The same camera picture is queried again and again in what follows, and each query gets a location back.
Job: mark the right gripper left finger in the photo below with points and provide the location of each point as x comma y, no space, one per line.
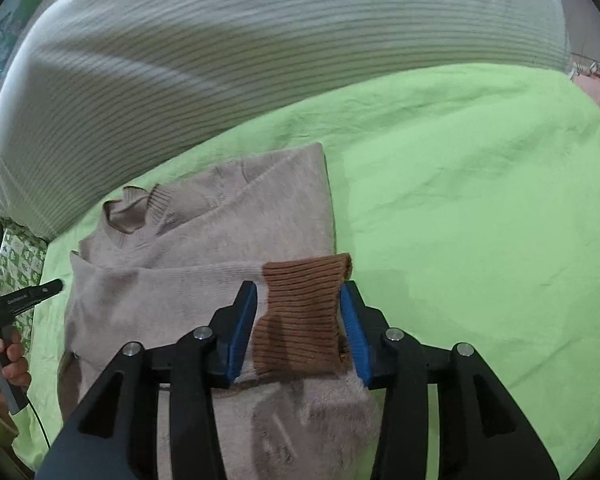
112,433

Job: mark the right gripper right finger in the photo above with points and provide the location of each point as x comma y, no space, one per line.
483,432

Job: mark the beige knit sweater brown trim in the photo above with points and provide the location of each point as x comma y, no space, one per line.
162,261

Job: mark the person's left hand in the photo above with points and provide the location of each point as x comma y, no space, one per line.
14,373

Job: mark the green white patterned pillow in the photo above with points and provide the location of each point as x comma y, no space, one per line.
21,257

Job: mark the light green bed sheet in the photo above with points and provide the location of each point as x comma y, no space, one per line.
469,199

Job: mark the white striped duvet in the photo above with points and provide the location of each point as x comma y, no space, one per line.
101,91

